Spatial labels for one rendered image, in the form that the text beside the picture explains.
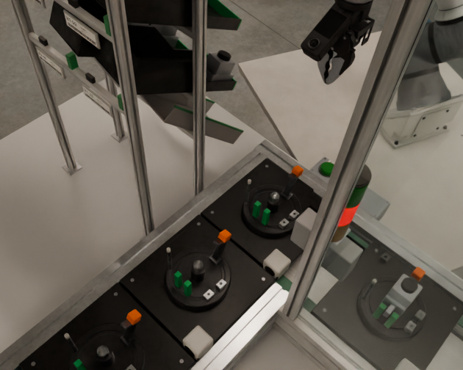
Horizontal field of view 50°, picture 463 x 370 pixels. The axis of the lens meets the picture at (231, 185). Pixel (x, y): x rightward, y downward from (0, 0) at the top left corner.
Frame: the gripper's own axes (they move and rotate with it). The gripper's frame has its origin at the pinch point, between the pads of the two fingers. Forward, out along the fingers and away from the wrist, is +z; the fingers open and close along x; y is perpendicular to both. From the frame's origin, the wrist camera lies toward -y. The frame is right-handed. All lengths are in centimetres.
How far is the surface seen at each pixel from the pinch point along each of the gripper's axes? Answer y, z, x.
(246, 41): 124, 123, 122
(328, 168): 1.2, 26.1, -6.7
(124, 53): -41.4, -21.7, 13.9
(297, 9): 174, 123, 121
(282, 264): -29.3, 24.3, -16.3
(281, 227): -22.5, 23.6, -10.1
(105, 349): -68, 19, -6
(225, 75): -14.4, 0.5, 16.4
